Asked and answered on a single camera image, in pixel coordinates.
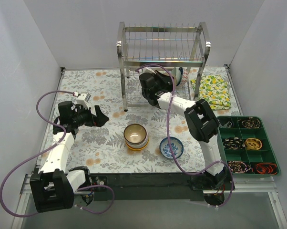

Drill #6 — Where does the celadon green bowl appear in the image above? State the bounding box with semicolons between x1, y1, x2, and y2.
175;67;183;86

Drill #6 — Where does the blue patterned bowl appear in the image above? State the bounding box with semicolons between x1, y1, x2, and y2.
181;68;189;85

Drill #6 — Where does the beige top bowl of stack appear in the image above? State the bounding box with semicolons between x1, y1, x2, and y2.
123;124;147;144

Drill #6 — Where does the white bowl of stack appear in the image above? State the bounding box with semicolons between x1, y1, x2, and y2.
124;132;149;148

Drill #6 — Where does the blue white floral bowl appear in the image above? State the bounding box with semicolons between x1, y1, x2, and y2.
159;137;184;159

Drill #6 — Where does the black glossy bowl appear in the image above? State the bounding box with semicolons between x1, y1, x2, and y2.
170;67;177;85

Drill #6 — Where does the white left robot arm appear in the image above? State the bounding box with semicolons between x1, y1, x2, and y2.
30;100;109;213

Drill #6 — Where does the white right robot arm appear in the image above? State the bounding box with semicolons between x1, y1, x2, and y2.
139;71;228;190

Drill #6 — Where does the stainless steel dish rack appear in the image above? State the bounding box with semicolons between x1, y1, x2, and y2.
116;21;211;111

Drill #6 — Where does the yellow bottom bowl of stack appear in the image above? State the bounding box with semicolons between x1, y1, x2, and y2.
125;142;149;151

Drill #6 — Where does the lemon print folded cloth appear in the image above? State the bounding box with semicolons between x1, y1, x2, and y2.
195;74;231;110

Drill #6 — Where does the grey item in tray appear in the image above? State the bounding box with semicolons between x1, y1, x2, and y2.
219;121;234;128

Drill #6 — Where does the black floral rolled tie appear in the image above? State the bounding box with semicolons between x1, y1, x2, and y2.
223;137;245;150

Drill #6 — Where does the black gold rolled tie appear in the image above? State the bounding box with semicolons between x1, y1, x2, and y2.
238;117;261;129

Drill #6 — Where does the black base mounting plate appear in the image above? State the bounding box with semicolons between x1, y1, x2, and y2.
33;170;235;201

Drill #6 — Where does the green compartment tray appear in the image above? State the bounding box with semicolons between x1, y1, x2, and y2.
217;116;281;177

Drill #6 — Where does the yellow rolled tie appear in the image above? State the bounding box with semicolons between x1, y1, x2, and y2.
245;138;263;150

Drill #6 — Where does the black pink rolled tie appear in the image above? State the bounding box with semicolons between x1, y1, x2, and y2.
228;161;251;174

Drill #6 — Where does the black orange rolled tie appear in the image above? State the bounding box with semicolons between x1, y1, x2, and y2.
252;163;277;175

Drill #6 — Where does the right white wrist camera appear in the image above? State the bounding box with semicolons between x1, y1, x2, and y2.
142;67;155;74

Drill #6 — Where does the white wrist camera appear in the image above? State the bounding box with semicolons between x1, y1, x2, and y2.
142;67;155;74
73;92;91;109

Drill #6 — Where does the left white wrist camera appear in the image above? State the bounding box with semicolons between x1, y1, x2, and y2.
73;92;91;109

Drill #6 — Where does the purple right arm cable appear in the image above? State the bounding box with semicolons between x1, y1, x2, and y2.
135;63;235;211

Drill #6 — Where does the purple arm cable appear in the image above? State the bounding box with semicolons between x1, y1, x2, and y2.
0;91;115;218
135;63;235;211

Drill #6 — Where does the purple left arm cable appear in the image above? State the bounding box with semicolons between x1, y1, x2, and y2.
0;91;115;218

